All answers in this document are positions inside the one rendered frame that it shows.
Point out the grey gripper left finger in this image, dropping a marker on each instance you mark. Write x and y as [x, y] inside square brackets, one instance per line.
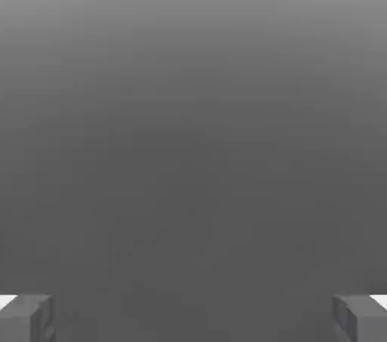
[21, 320]

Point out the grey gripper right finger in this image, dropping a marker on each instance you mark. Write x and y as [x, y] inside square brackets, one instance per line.
[365, 322]

